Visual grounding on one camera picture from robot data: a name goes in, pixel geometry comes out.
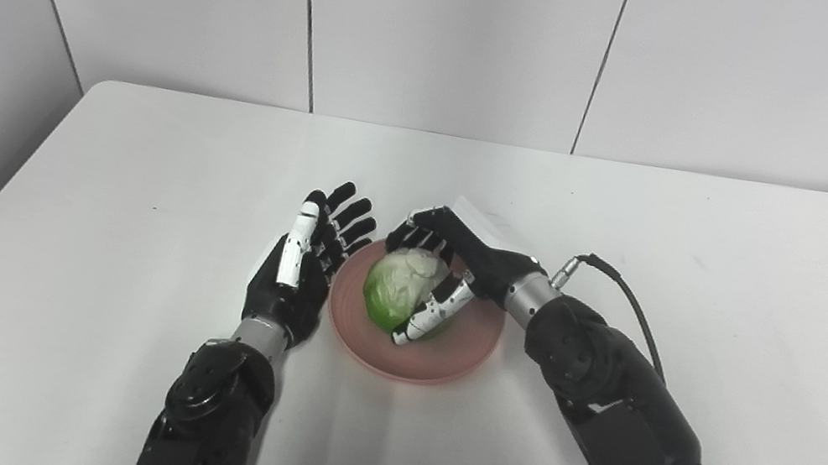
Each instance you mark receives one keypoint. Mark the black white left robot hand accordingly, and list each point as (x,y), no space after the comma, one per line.
(288,295)

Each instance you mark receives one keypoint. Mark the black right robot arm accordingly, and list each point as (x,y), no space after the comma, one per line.
(627,424)

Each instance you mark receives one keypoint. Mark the pink round plate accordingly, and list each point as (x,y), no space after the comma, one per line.
(444,353)

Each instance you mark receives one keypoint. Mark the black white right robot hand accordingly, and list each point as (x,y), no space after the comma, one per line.
(490,259)

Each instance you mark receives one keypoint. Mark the green white cabbage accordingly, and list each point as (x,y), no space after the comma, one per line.
(395,289)

